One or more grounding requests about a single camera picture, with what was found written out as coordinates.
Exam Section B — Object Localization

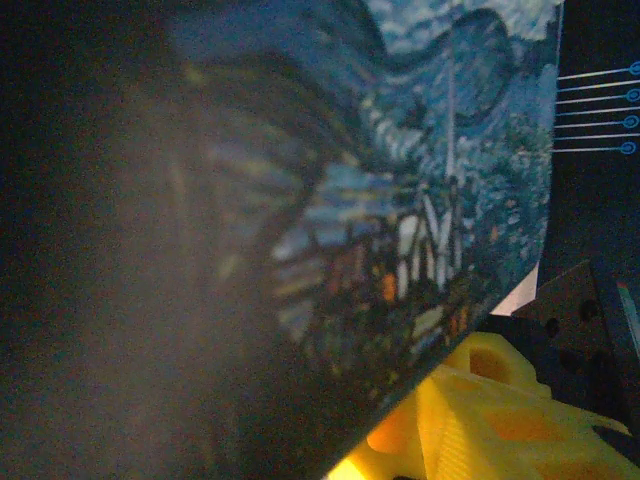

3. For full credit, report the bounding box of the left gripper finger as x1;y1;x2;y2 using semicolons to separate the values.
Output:
327;329;640;480

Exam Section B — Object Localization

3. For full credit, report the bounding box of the starry night print box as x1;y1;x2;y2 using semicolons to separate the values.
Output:
0;0;564;480

